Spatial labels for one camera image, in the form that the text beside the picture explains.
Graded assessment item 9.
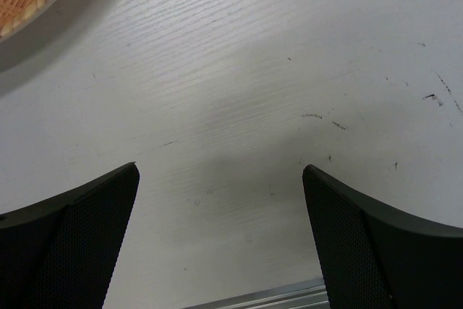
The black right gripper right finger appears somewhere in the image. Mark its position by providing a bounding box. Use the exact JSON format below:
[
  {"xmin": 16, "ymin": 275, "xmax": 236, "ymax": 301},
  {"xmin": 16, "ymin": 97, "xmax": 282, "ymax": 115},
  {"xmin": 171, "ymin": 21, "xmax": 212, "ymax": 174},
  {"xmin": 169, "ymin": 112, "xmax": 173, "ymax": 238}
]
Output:
[{"xmin": 302, "ymin": 165, "xmax": 462, "ymax": 308}]

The aluminium table edge rail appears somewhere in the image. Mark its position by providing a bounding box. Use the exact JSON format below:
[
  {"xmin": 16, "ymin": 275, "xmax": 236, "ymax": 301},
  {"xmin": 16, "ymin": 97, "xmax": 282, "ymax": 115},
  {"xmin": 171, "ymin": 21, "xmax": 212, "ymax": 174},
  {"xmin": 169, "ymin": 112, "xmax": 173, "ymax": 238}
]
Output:
[{"xmin": 190, "ymin": 278, "xmax": 330, "ymax": 309}]

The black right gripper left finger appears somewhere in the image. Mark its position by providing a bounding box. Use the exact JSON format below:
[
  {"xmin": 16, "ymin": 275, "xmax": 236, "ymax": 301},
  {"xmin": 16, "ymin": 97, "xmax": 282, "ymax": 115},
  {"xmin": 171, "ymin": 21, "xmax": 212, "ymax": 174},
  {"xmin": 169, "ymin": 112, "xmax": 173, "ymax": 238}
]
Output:
[{"xmin": 1, "ymin": 162, "xmax": 140, "ymax": 308}]

